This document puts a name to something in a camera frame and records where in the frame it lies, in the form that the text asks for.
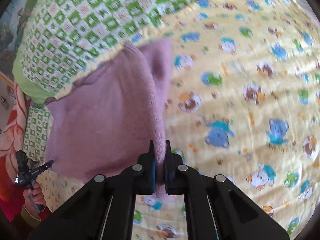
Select purple knit sweater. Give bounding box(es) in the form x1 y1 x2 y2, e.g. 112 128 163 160
46 38 172 200

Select green checkered blanket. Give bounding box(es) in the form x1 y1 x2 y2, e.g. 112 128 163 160
12 0 293 106

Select left hand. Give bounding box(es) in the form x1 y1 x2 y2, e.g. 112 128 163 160
23 182 46 214

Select red floral blanket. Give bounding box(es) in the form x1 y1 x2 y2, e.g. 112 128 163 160
0 84 32 181

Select yellow cartoon bear quilt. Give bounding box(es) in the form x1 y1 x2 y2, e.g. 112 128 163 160
57 0 319 239

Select left forearm sleeve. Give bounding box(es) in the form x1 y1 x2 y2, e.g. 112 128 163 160
20 203 52 228

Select green checkered pillow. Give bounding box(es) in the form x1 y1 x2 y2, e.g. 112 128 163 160
23 106 52 163

